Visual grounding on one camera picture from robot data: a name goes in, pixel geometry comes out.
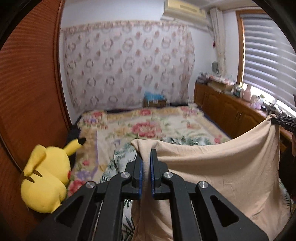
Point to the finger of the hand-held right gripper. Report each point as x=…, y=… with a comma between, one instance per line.
x=286, y=124

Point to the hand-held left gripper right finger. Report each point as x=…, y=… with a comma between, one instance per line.
x=152, y=176

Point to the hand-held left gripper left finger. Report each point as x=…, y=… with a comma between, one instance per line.
x=139, y=176

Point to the beige printed t-shirt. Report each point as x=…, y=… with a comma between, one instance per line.
x=231, y=166

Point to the palm leaf print sheet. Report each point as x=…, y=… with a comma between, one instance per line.
x=120, y=160

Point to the pale purple bag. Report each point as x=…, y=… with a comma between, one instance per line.
x=256, y=102

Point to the pink bottle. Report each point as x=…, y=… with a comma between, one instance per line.
x=246, y=92

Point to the floral blanket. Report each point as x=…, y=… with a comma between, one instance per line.
x=148, y=125

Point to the wooden cabinet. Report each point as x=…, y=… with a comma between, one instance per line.
x=226, y=109

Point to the striped window blind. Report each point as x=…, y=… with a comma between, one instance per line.
x=268, y=58

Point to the cardboard box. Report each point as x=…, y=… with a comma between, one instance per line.
x=220, y=86

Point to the blue tissue box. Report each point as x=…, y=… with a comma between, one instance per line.
x=154, y=99

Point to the floral patterned cloth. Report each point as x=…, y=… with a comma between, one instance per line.
x=215, y=77

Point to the small round fan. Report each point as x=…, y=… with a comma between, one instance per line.
x=215, y=67

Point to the yellow plush toy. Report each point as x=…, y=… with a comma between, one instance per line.
x=46, y=183

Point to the tied beige curtain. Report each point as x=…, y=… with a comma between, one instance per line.
x=219, y=41

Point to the sheer curtain with circles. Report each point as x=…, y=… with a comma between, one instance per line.
x=129, y=64

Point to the wooden window frame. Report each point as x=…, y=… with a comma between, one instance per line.
x=240, y=53

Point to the wall air conditioner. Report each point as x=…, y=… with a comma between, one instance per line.
x=185, y=11

